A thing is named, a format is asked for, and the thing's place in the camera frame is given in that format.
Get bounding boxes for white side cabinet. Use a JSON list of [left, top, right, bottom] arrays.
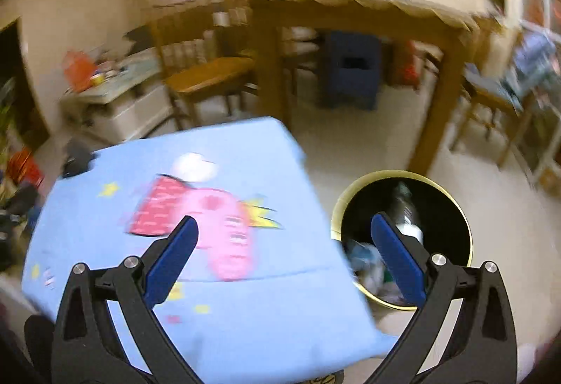
[[59, 47, 176, 144]]

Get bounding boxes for red basket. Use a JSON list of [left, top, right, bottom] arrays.
[[9, 148, 45, 188]]

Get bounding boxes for dark blurred object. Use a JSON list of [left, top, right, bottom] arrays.
[[61, 139, 98, 179]]

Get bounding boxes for red bag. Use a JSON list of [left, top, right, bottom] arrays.
[[401, 40, 428, 89]]

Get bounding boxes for blue plastic stool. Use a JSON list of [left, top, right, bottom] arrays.
[[322, 31, 382, 111]]

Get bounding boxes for wooden table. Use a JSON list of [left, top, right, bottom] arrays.
[[219, 0, 478, 177]]

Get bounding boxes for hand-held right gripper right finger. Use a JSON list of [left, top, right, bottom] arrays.
[[364, 212, 518, 384]]

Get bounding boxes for orange plastic container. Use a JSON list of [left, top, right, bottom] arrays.
[[63, 51, 99, 92]]

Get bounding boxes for pile of clothes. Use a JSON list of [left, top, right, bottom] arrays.
[[504, 31, 558, 104]]

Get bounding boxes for wooden chair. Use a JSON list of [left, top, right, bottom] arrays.
[[142, 0, 264, 131], [451, 60, 541, 168]]

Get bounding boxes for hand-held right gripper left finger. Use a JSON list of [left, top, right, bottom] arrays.
[[52, 215, 200, 384]]

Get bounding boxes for clear plastic bottle green label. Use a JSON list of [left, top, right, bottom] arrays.
[[386, 181, 426, 284]]

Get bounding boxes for white tissue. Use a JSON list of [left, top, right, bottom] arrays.
[[346, 257, 395, 299]]

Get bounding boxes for blue cartoon printed cloth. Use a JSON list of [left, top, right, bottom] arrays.
[[22, 116, 397, 376]]

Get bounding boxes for black bin with gold rim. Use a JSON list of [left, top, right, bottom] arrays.
[[330, 169, 474, 312]]

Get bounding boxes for pale blue plastic wrapper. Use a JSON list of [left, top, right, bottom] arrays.
[[345, 239, 386, 267]]

